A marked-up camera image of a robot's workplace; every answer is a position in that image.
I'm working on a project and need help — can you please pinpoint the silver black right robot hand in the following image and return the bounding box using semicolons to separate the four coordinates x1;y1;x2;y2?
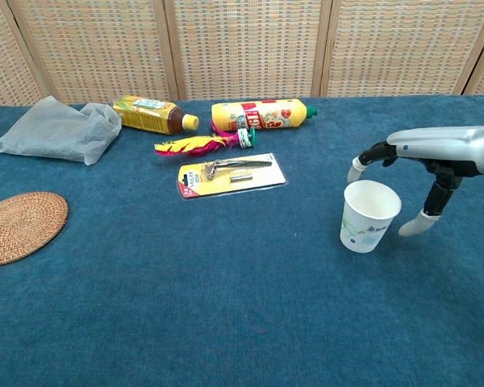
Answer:
347;126;484;237

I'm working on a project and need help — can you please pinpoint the white paper cup floral print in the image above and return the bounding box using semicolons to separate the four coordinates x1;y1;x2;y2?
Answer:
339;180;403;254

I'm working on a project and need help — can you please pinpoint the round brown woven coaster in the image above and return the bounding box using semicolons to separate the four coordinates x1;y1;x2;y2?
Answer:
0;191;69;268

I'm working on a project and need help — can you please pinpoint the yellow bottle green cap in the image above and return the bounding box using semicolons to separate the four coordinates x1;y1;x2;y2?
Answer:
211;98;320;132

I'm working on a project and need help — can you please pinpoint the packaged metal tool yellow card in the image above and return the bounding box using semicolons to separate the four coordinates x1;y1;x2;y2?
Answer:
177;152;289;202

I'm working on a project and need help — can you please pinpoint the pink yellow feather shuttlecock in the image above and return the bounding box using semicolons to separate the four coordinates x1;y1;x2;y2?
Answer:
153;127;258;158

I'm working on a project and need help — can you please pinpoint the blue table cloth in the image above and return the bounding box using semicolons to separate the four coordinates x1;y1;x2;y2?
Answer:
0;95;484;387

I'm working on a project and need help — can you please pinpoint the yellow label tea bottle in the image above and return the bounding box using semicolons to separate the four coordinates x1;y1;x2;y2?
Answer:
111;95;200;135

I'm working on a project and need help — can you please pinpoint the translucent white plastic bag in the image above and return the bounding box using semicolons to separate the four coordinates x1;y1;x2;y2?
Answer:
0;95;123;166

